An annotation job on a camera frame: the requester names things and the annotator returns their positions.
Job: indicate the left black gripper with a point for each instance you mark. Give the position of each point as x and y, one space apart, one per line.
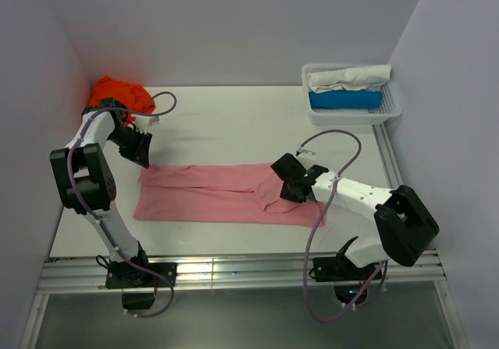
140 153

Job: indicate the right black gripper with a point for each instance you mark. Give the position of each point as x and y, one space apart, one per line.
287 194

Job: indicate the pink t shirt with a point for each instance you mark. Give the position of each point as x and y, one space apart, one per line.
244 193

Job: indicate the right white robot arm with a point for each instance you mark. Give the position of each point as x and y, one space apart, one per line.
404 226

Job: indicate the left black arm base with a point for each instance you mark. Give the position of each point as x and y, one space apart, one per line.
139 288

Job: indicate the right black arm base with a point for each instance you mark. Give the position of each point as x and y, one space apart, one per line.
339 269

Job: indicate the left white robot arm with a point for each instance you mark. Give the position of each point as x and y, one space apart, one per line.
86 185

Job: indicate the orange t shirt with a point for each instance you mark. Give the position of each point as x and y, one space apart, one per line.
132 95

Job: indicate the rolled blue t shirt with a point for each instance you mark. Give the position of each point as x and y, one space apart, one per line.
345 99

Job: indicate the white plastic basket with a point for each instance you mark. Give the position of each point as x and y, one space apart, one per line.
389 107

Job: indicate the rolled white t shirt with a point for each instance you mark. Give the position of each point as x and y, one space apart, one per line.
369 78

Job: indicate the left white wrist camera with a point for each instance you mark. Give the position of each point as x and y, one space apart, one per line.
143 122

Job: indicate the aluminium rail frame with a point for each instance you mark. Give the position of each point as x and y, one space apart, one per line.
236 286

